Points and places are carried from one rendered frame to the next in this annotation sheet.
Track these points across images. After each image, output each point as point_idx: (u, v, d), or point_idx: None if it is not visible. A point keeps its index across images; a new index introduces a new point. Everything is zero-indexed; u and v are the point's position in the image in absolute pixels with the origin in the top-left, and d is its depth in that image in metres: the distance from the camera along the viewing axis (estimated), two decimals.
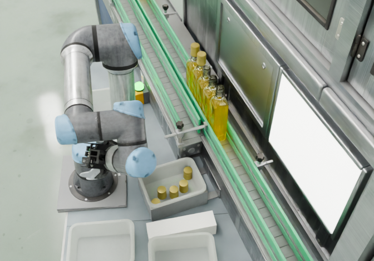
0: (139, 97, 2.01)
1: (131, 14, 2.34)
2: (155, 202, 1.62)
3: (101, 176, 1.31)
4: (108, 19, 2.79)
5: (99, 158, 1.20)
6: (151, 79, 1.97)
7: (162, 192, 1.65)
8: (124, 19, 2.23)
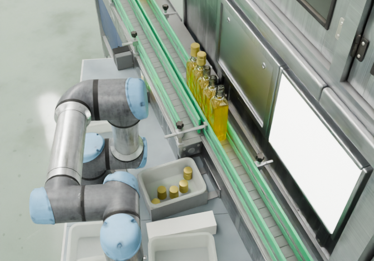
0: None
1: (131, 14, 2.34)
2: (155, 202, 1.62)
3: None
4: (108, 19, 2.79)
5: None
6: (151, 79, 1.97)
7: (162, 192, 1.65)
8: (124, 19, 2.23)
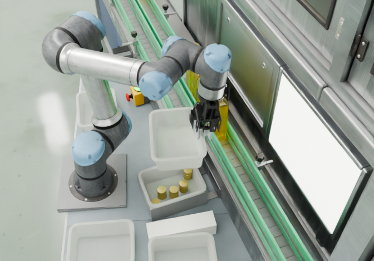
0: (139, 97, 2.01)
1: (131, 14, 2.34)
2: (155, 202, 1.62)
3: None
4: (108, 19, 2.79)
5: (214, 106, 1.27)
6: None
7: (162, 192, 1.65)
8: (124, 19, 2.23)
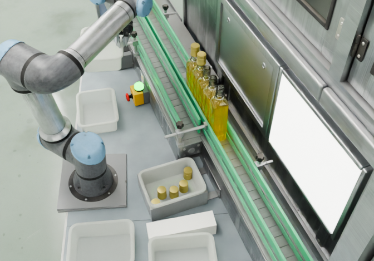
0: (139, 97, 2.01)
1: None
2: (155, 202, 1.62)
3: (132, 30, 1.74)
4: None
5: None
6: (151, 79, 1.97)
7: (162, 192, 1.65)
8: None
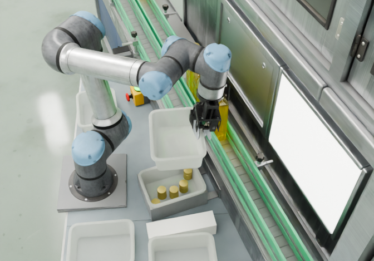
0: (139, 97, 2.01)
1: (131, 14, 2.34)
2: (155, 202, 1.62)
3: None
4: (108, 19, 2.79)
5: (214, 106, 1.27)
6: None
7: (162, 192, 1.65)
8: (124, 19, 2.23)
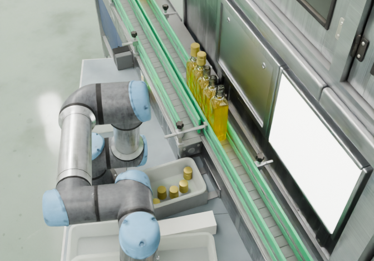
0: None
1: (131, 14, 2.34)
2: (155, 202, 1.62)
3: None
4: (108, 19, 2.79)
5: None
6: (151, 79, 1.97)
7: (162, 192, 1.65)
8: (124, 19, 2.23)
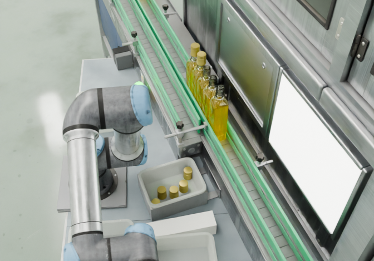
0: None
1: (131, 14, 2.34)
2: (155, 202, 1.62)
3: None
4: (108, 19, 2.79)
5: None
6: (151, 79, 1.97)
7: (162, 192, 1.65)
8: (124, 19, 2.23)
